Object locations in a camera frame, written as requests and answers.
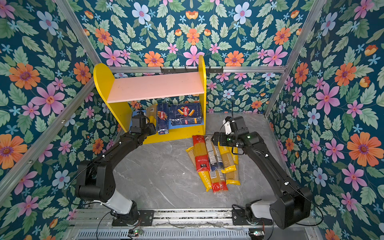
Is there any blue Barilla spaghetti box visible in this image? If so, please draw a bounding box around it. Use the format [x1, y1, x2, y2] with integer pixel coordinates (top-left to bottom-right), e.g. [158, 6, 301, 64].
[157, 103, 169, 135]

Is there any blue Barilla rigatoni bag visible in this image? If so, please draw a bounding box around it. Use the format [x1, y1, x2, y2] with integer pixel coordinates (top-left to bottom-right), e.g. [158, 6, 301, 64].
[169, 103, 203, 126]

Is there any yellow spaghetti bag with barcode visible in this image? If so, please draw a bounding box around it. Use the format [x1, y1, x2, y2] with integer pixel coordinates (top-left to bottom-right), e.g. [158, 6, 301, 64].
[146, 104, 158, 126]

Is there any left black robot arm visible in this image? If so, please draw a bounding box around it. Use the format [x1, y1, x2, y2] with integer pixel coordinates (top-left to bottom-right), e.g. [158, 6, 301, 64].
[75, 111, 156, 226]

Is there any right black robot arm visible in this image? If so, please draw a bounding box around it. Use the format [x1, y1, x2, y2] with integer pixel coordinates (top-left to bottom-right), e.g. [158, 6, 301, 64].
[211, 117, 313, 229]

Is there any yellow shelf unit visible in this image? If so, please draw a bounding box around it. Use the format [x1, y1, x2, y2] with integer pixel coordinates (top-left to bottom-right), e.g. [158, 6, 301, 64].
[94, 56, 207, 133]

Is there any yellow Pastatime bag upper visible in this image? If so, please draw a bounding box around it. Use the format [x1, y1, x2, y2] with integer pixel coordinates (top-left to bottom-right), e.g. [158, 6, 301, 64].
[218, 145, 237, 174]

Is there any yellow pastatime bag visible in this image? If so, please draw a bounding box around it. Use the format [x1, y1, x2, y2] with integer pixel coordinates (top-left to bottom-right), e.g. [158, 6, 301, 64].
[185, 146, 213, 193]
[226, 148, 241, 186]
[218, 145, 237, 174]

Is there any clear blue white spaghetti bag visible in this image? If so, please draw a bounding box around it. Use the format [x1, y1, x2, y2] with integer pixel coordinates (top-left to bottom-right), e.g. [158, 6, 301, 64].
[205, 136, 224, 171]

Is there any yellow Pastatime bag right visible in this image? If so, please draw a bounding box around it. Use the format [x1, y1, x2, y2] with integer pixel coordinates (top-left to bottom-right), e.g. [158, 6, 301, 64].
[226, 148, 241, 186]

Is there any red ended spaghetti bag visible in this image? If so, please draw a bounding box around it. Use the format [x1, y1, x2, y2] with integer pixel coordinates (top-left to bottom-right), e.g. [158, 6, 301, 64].
[210, 170, 228, 193]

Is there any yellow Pastatime bag lower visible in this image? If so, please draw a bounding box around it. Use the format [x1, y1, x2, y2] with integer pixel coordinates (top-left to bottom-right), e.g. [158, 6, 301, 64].
[185, 146, 213, 193]

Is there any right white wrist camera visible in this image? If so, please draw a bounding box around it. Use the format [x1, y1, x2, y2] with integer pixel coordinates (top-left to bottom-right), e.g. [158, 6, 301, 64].
[223, 117, 235, 135]

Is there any black bracket on back rail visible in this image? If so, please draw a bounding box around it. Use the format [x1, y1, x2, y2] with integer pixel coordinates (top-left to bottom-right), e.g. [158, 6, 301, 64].
[160, 67, 224, 74]

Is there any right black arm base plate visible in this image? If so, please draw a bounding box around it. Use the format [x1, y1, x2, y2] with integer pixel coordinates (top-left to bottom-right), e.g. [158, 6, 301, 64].
[231, 207, 273, 226]

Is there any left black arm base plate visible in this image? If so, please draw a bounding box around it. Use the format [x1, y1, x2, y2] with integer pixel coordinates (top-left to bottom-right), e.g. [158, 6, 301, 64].
[112, 210, 155, 227]

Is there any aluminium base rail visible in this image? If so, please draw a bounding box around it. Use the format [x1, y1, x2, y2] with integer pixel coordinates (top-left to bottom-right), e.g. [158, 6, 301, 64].
[69, 208, 271, 230]

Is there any white vented cable duct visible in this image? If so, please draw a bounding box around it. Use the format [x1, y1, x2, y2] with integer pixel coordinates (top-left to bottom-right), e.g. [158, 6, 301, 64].
[74, 229, 251, 240]

